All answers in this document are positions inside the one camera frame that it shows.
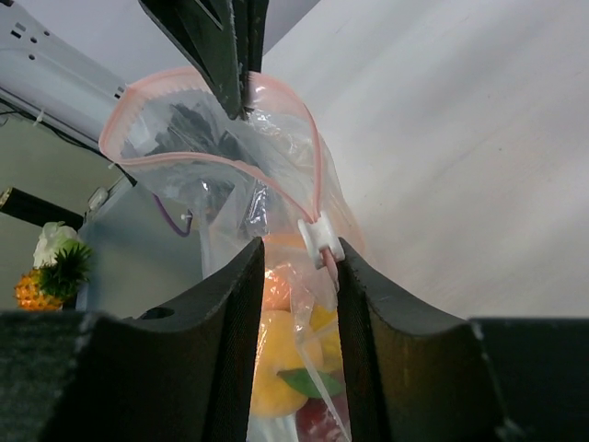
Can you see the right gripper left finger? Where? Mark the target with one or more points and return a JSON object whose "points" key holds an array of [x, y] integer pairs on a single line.
{"points": [[181, 372]]}

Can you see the clear pink zip top bag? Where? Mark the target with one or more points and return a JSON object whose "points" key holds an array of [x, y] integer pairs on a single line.
{"points": [[267, 175]]}

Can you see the orange toy fruit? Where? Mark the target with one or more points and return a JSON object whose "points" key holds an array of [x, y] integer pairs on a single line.
{"points": [[271, 396]]}

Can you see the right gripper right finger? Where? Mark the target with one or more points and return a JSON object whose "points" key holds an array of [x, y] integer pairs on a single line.
{"points": [[417, 373]]}

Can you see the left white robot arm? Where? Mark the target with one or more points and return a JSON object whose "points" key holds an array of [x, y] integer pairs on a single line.
{"points": [[46, 78]]}

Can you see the red orange toy peach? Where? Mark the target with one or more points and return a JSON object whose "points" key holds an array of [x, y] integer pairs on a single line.
{"points": [[277, 289]]}

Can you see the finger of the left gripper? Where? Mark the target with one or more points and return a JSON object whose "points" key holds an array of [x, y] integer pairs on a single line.
{"points": [[250, 23], [208, 34]]}

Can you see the toy pineapple with flowers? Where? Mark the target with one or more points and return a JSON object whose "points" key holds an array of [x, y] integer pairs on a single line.
{"points": [[61, 264]]}

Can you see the dark red toy apple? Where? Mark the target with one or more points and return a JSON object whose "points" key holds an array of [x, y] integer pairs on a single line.
{"points": [[315, 423]]}

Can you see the yellow toy pear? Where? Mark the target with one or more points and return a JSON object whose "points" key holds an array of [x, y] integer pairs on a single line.
{"points": [[325, 324]]}

